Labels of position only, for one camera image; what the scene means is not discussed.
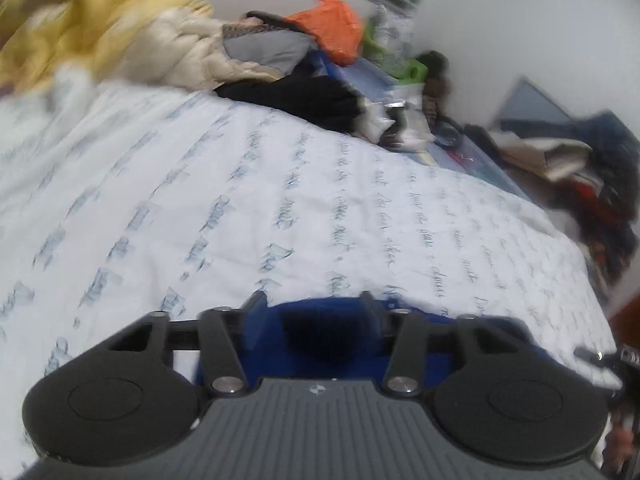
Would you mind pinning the green patterned bag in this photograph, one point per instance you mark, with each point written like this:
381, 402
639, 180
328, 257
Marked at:
386, 43

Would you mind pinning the orange plastic bag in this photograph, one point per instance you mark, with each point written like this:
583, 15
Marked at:
335, 26

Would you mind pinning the black garment on bed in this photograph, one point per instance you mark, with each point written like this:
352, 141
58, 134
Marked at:
303, 90

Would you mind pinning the yellow and cream quilt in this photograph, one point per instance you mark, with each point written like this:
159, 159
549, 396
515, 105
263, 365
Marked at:
171, 42

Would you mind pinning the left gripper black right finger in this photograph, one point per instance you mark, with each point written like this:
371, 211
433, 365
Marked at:
495, 395

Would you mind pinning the white bedspread with blue script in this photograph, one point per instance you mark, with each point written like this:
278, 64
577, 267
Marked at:
118, 200

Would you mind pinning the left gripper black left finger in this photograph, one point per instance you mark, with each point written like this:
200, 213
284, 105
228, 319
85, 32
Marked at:
139, 391

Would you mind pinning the grey framed board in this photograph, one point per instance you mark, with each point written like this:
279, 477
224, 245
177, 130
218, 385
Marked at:
526, 106

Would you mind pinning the dark blue knit sweater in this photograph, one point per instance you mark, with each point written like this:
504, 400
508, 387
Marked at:
326, 338

